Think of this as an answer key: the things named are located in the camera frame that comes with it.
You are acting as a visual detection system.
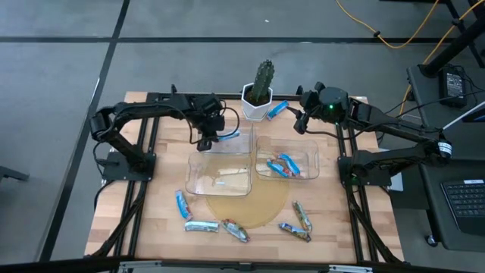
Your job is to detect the black power adapter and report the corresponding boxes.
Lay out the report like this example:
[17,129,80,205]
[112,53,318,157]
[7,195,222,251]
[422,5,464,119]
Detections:
[439,66,468,109]

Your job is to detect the black floor stand foot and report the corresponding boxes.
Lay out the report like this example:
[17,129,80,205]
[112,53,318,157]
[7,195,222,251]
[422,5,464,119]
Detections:
[0,165,30,184]

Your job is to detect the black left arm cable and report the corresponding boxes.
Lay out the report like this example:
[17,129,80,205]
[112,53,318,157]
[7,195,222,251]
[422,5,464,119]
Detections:
[164,105,242,146]

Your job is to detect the black side desk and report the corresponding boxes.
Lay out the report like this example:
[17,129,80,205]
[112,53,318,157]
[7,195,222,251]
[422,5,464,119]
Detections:
[407,63,485,160]

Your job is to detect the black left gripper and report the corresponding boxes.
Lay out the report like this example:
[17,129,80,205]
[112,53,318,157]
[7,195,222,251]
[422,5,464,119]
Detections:
[192,93,227,143]

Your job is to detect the black laptop keyboard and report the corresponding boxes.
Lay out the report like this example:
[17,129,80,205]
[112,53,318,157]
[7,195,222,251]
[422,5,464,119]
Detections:
[440,178,485,236]

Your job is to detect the black aluminium table frame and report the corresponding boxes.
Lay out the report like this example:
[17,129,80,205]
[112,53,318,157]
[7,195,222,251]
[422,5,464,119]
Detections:
[85,85,405,266]

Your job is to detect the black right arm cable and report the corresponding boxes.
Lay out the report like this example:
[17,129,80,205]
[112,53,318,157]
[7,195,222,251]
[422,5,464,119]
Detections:
[305,127,383,137]

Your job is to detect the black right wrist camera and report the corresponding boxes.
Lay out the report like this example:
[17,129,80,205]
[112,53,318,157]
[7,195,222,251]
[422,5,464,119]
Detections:
[293,112,311,136]

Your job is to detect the round woven yellow placemat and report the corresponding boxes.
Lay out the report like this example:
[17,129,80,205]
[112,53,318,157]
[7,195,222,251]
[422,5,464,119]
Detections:
[205,153,291,230]

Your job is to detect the white hexagonal plant pot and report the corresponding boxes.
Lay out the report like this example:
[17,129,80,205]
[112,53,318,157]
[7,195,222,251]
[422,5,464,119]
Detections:
[241,83,274,123]

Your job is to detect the black stand leg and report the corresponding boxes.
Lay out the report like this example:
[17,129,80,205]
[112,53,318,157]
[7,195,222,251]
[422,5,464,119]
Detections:
[418,0,485,79]

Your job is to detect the silver metal bracket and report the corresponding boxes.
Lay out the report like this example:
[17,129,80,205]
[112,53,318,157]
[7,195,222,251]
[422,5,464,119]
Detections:
[118,259,164,273]
[327,264,374,273]

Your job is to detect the silver blue granola bar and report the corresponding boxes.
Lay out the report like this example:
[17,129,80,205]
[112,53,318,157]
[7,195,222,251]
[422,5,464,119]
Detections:
[219,130,242,142]
[183,220,221,234]

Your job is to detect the black rolling cart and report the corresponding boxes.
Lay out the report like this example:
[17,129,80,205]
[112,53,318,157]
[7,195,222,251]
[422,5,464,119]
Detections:
[418,157,485,253]

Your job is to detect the green brown granola bar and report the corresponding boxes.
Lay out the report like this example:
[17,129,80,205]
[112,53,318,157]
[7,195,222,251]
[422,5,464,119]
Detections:
[292,200,314,233]
[278,222,312,243]
[221,218,251,244]

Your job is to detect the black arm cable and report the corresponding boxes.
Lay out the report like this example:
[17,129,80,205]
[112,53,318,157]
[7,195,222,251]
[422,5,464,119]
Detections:
[164,105,242,146]
[305,127,383,137]

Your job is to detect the yellow extension cable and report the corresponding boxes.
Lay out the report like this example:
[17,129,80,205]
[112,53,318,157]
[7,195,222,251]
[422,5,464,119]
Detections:
[335,0,485,117]

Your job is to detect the green cactus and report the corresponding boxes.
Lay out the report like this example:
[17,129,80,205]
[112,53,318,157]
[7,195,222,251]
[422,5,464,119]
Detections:
[249,59,276,104]

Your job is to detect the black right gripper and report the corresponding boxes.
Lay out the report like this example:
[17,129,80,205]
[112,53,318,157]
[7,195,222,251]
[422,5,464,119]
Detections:
[286,81,328,121]

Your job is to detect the clear plastic bin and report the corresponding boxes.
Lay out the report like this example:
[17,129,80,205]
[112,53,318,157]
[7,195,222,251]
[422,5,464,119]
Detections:
[184,151,254,197]
[255,135,321,181]
[199,121,255,155]

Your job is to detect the black metal crossbar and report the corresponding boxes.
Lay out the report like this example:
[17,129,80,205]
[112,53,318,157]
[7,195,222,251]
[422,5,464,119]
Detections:
[0,256,485,273]

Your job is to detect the white paper sheet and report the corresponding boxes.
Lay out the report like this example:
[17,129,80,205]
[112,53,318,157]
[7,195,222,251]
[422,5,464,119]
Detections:
[390,173,405,193]

